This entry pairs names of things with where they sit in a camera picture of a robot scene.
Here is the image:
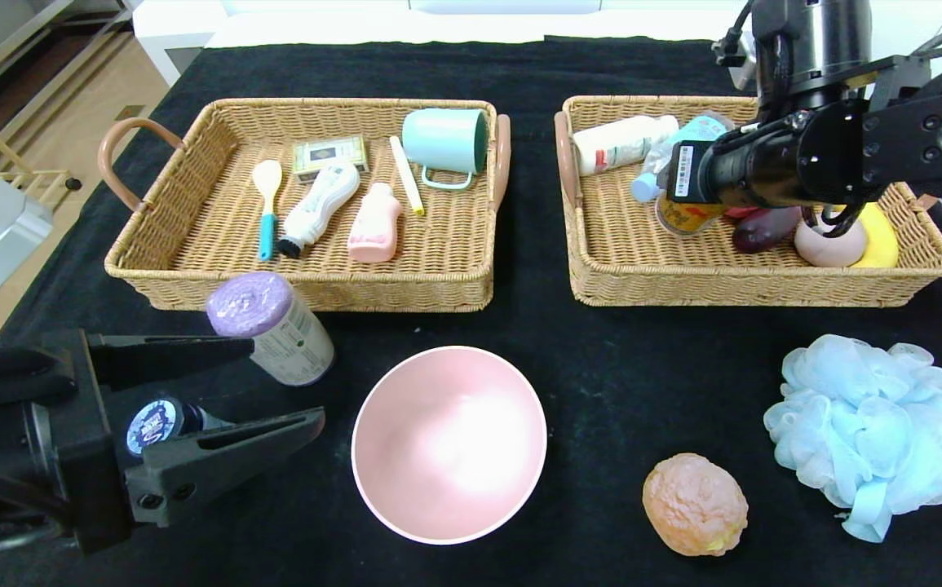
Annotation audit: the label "orange bread bun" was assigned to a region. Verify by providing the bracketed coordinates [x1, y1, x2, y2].
[642, 453, 750, 558]

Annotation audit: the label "pale pink round fruit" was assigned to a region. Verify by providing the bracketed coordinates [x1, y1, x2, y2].
[793, 214, 869, 268]

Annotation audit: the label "yellow spoon blue handle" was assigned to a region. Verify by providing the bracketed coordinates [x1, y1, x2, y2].
[254, 161, 285, 263]

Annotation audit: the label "white stick yellow tip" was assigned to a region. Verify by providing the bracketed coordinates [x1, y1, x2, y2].
[390, 136, 427, 217]

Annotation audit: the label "white bottle black cap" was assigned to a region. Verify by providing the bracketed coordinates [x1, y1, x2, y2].
[279, 161, 362, 261]

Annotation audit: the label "white canister purple top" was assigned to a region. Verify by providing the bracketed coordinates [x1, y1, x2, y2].
[206, 271, 336, 387]

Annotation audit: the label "clear water bottle blue label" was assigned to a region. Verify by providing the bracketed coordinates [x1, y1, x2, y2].
[630, 113, 736, 205]

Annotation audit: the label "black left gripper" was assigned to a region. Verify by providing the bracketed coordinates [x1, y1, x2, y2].
[20, 328, 326, 555]

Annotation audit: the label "yellow drink can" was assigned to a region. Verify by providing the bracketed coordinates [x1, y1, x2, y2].
[655, 194, 728, 237]

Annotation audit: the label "wooden rack with wheels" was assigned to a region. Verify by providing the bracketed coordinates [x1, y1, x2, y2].
[0, 91, 84, 339]

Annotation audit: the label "white milk bottle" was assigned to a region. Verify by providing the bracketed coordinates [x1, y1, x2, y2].
[573, 115, 680, 178]

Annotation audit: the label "small pink bottle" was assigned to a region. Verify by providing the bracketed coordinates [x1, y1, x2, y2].
[347, 183, 404, 264]

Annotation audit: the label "light blue bath loofah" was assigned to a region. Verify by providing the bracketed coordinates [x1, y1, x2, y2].
[763, 334, 942, 544]

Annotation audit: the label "pink bowl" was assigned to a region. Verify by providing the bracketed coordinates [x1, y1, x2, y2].
[352, 346, 549, 545]

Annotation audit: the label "purple eggplant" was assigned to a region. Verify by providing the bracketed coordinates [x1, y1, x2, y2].
[732, 205, 804, 254]

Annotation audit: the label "woven wicker basket brown handles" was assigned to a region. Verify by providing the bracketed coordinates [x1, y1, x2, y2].
[554, 95, 942, 308]
[98, 98, 513, 315]

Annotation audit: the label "teal mug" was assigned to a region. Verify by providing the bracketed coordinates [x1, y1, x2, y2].
[402, 108, 491, 192]

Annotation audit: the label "yellow banana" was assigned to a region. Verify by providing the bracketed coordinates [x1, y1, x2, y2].
[854, 202, 900, 270]

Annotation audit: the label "white cabinet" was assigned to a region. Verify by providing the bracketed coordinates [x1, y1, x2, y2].
[785, 0, 942, 270]

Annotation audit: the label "small green gold card box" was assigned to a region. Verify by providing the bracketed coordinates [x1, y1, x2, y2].
[293, 136, 371, 183]

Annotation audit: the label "white furniture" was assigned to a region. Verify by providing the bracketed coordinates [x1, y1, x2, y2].
[132, 0, 798, 86]

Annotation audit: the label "black table cloth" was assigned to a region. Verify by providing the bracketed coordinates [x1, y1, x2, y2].
[0, 37, 942, 587]

